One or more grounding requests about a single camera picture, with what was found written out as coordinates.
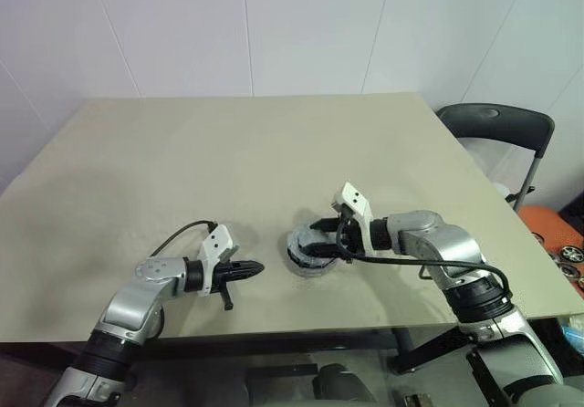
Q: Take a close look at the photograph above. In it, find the black folding chair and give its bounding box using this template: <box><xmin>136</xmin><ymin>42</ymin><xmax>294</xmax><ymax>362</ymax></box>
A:
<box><xmin>435</xmin><ymin>102</ymin><xmax>557</xmax><ymax>212</ymax></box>

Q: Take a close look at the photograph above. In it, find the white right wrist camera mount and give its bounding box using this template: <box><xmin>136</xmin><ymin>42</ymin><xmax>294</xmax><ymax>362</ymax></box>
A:
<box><xmin>330</xmin><ymin>181</ymin><xmax>376</xmax><ymax>257</ymax></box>

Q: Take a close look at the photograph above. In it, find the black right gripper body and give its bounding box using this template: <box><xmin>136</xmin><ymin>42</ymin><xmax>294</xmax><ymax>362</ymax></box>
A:
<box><xmin>338</xmin><ymin>214</ymin><xmax>366</xmax><ymax>262</ymax></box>

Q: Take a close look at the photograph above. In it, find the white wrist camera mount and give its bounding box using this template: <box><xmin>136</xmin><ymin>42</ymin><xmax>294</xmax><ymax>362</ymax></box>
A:
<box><xmin>330</xmin><ymin>181</ymin><xmax>376</xmax><ymax>257</ymax></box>
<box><xmin>199</xmin><ymin>224</ymin><xmax>241</xmax><ymax>297</ymax></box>

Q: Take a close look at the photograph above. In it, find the dark rounded shape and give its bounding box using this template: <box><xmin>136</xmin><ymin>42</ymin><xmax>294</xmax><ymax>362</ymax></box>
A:
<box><xmin>314</xmin><ymin>363</ymin><xmax>370</xmax><ymax>407</ymax></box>

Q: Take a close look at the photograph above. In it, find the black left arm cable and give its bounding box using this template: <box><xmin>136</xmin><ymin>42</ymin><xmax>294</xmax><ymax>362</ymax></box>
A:
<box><xmin>150</xmin><ymin>219</ymin><xmax>216</xmax><ymax>257</ymax></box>

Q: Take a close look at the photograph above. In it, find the black box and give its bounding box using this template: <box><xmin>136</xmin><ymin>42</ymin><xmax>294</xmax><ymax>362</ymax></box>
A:
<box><xmin>559</xmin><ymin>195</ymin><xmax>584</xmax><ymax>239</ymax></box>

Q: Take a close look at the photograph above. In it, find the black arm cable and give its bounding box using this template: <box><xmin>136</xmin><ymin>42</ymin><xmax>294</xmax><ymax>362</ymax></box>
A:
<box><xmin>150</xmin><ymin>219</ymin><xmax>216</xmax><ymax>257</ymax></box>
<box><xmin>335</xmin><ymin>214</ymin><xmax>512</xmax><ymax>308</ymax></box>

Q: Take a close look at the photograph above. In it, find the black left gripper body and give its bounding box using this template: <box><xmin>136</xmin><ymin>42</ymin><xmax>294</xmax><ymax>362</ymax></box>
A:
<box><xmin>208</xmin><ymin>263</ymin><xmax>236</xmax><ymax>290</ymax></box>

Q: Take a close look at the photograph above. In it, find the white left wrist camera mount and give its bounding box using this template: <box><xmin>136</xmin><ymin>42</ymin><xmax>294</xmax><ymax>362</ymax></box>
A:
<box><xmin>199</xmin><ymin>224</ymin><xmax>241</xmax><ymax>297</ymax></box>

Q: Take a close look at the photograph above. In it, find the black metal table frame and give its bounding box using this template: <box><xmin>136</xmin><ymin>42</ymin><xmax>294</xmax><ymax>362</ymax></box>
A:
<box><xmin>131</xmin><ymin>327</ymin><xmax>471</xmax><ymax>376</ymax></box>

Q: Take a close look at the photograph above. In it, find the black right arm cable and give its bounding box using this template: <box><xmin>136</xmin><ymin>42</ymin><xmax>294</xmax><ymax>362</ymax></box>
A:
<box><xmin>335</xmin><ymin>214</ymin><xmax>512</xmax><ymax>308</ymax></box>

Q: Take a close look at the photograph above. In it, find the round grey segmented motor disc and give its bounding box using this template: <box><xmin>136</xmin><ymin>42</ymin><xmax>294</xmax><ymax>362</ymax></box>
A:
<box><xmin>285</xmin><ymin>222</ymin><xmax>341</xmax><ymax>269</ymax></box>

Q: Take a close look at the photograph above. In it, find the blue white plastic bag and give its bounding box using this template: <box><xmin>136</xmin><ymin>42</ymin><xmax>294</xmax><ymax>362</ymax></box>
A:
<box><xmin>558</xmin><ymin>318</ymin><xmax>584</xmax><ymax>349</ymax></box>

